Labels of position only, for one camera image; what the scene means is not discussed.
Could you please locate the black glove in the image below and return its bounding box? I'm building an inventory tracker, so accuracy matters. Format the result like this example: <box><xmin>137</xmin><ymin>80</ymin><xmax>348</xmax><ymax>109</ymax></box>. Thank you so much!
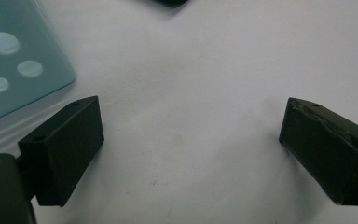
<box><xmin>150</xmin><ymin>0</ymin><xmax>190</xmax><ymax>7</ymax></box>

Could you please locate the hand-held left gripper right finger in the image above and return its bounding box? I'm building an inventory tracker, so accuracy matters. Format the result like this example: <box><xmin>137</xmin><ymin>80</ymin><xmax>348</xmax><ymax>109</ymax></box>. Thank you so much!
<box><xmin>279</xmin><ymin>97</ymin><xmax>358</xmax><ymax>206</ymax></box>

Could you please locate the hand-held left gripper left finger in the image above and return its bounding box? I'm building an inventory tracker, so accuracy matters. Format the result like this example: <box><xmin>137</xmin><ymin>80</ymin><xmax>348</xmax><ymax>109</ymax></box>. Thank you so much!
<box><xmin>18</xmin><ymin>95</ymin><xmax>105</xmax><ymax>207</ymax></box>

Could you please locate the light blue plastic basket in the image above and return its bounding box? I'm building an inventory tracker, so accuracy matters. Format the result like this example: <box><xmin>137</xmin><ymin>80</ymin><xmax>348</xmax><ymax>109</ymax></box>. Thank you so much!
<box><xmin>0</xmin><ymin>0</ymin><xmax>76</xmax><ymax>127</ymax></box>

